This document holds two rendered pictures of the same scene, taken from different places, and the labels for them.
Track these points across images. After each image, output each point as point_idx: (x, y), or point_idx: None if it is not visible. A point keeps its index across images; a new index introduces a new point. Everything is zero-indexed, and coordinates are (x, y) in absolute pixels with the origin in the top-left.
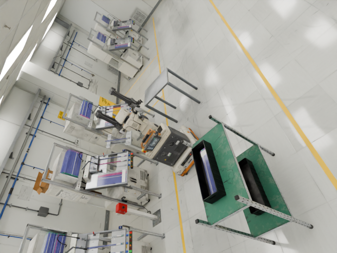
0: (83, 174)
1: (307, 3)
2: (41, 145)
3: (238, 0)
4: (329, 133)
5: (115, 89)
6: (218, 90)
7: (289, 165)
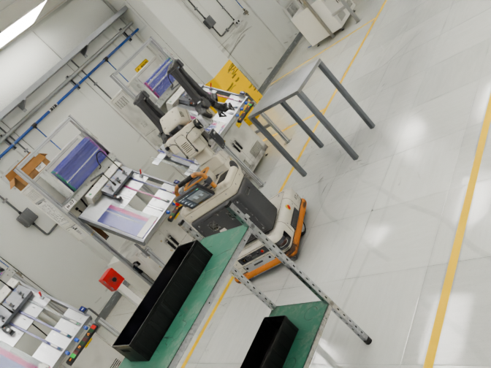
0: (90, 190)
1: None
2: (81, 107)
3: None
4: (473, 367)
5: (181, 65)
6: (396, 152)
7: None
